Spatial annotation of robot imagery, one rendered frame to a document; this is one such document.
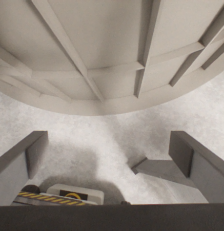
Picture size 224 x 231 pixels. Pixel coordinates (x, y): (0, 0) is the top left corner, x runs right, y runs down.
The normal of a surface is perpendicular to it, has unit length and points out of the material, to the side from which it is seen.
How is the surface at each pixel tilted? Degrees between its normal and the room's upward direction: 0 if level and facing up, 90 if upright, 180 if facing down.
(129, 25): 90
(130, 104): 0
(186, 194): 0
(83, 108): 0
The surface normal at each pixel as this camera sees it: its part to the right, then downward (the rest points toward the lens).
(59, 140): -0.10, -0.15
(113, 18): 0.14, 0.98
